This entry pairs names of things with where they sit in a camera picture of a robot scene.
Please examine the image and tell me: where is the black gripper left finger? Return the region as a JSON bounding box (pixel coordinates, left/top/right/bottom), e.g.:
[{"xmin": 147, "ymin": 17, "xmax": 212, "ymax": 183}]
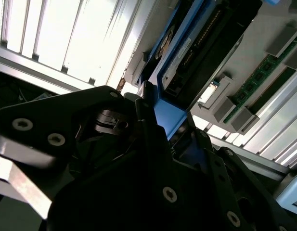
[{"xmin": 0, "ymin": 81, "xmax": 180, "ymax": 205}]

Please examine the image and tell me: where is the hard disk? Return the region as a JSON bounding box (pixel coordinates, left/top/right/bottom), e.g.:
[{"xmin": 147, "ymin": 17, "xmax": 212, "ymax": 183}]
[{"xmin": 136, "ymin": 0, "xmax": 263, "ymax": 142}]

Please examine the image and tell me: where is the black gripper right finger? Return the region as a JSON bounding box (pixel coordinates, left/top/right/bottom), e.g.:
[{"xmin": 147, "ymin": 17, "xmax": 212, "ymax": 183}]
[{"xmin": 186, "ymin": 113, "xmax": 297, "ymax": 231}]

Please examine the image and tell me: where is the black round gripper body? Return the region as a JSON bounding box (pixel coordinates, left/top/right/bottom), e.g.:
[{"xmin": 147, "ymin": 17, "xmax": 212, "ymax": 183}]
[{"xmin": 46, "ymin": 144, "xmax": 238, "ymax": 231}]

